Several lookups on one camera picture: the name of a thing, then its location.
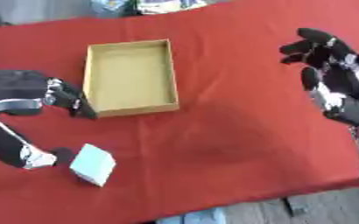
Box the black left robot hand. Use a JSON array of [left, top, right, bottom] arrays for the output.
[[0, 69, 100, 172]]

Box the tan open cardboard box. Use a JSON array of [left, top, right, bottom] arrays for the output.
[[81, 38, 181, 118]]

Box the pale blue block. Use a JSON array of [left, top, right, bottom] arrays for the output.
[[67, 143, 118, 188]]

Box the pale blue object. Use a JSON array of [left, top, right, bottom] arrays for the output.
[[155, 207, 229, 224]]

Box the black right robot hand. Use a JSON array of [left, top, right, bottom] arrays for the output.
[[278, 27, 359, 128]]

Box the yellow and white package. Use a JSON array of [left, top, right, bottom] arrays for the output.
[[135, 0, 210, 16]]

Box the blue and white bag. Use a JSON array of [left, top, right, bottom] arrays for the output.
[[88, 0, 140, 18]]

